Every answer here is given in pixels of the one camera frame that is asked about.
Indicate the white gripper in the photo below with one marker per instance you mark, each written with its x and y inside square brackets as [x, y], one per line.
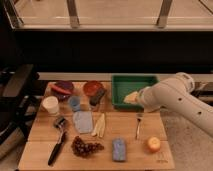
[142, 97]

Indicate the dark purple grape bunch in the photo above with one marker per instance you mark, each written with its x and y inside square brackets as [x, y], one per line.
[83, 149]

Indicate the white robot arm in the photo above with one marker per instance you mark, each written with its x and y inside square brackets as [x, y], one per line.
[174, 93]

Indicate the white plastic cup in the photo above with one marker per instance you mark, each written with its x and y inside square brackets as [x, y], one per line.
[51, 105]

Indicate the green plastic tray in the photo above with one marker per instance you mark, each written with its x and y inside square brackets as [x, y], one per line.
[123, 85]

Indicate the silver fork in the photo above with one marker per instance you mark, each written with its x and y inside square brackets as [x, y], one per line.
[139, 118]

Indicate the dark sponge block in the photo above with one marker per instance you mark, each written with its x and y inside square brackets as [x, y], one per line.
[94, 100]

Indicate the orange red bowl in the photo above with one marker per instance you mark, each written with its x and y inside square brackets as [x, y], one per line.
[91, 87]

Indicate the pale banana peel strips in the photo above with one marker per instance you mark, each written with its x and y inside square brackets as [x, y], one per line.
[99, 127]

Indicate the blue sponge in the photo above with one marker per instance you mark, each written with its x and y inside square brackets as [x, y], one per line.
[119, 150]

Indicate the orange fruit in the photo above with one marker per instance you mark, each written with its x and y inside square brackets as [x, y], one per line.
[153, 144]

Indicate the light blue cloth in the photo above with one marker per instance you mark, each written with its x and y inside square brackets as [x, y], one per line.
[83, 121]

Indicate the wooden cutting board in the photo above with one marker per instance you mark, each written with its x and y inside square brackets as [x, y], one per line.
[119, 124]

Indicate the purple bowl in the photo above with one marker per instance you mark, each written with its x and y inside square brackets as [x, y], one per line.
[67, 85]

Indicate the red carrot piece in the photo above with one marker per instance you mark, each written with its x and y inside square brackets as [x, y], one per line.
[59, 89]

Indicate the black chair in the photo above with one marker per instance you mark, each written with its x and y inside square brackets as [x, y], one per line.
[15, 98]

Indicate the black handled peeler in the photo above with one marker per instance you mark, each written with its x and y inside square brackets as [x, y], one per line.
[59, 123]

